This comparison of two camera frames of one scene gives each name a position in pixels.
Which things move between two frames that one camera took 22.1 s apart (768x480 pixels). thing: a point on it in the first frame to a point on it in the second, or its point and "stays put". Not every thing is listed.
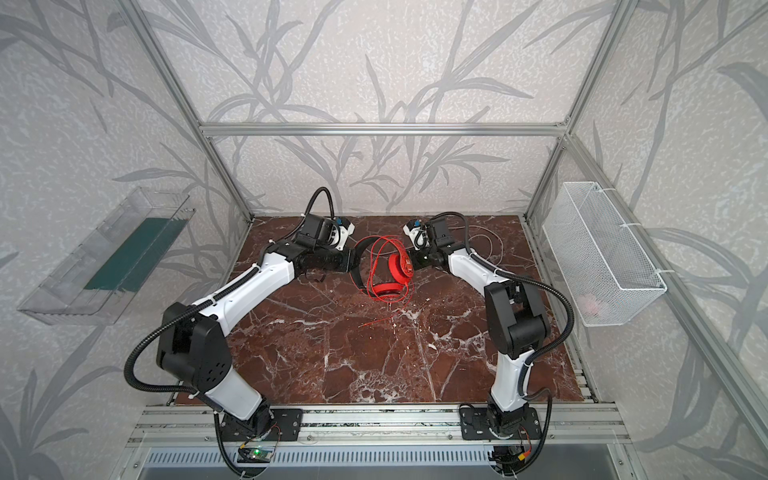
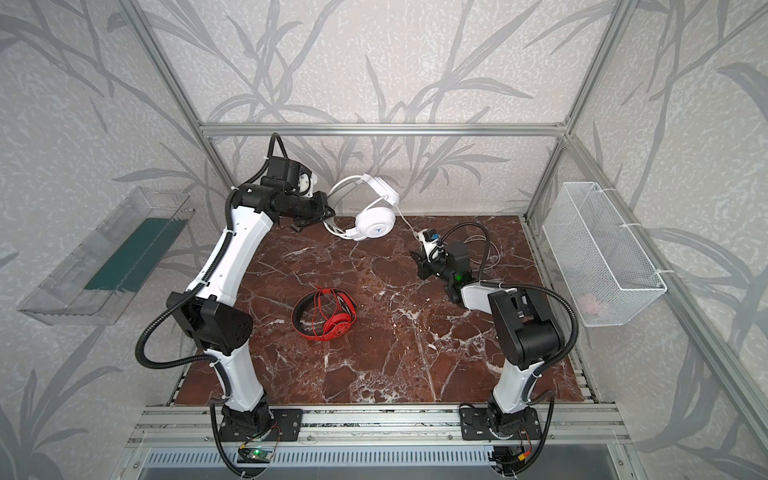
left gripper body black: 346,260 to 318,206
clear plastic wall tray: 94,286 stays put
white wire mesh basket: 607,278 stays put
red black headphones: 400,268 to 324,313
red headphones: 382,268 to 334,313
